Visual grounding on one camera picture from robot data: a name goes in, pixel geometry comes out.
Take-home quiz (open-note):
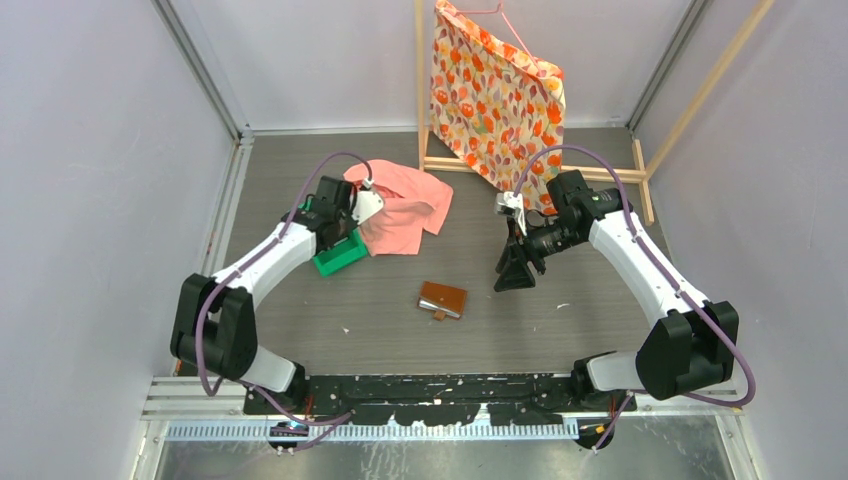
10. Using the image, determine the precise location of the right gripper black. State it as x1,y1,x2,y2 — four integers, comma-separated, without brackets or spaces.
495,215,583,292

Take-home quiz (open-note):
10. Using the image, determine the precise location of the brown leather card holder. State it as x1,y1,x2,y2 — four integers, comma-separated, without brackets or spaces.
417,281,468,321

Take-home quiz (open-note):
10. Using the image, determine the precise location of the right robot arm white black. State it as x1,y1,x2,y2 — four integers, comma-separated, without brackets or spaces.
494,171,739,411

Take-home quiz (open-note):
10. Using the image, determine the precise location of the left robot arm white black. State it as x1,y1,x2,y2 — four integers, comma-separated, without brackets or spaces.
170,176,385,414

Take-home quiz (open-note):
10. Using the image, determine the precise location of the green card tray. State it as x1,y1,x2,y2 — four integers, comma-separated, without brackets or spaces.
294,200,368,277

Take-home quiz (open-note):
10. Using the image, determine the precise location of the pink cloth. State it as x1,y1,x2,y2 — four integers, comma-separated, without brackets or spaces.
343,159,454,256

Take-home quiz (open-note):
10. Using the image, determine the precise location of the floral fabric bag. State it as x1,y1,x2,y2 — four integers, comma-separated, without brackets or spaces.
430,1,566,215

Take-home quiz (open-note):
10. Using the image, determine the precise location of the pink hanger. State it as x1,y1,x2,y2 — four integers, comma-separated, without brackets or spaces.
458,0,536,63

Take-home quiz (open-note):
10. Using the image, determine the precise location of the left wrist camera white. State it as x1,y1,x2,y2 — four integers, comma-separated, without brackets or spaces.
351,178,385,225

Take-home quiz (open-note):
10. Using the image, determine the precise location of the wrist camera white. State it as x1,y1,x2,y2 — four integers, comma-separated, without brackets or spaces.
494,191,527,236
351,178,385,225

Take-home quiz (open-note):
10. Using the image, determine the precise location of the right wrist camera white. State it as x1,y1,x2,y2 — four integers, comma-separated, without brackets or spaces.
494,191,527,236

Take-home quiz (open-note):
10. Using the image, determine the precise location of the wooden rack frame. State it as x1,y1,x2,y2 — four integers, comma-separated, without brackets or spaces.
415,0,775,225

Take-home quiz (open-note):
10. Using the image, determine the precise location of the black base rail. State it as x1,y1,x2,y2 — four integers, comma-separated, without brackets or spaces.
244,373,626,427

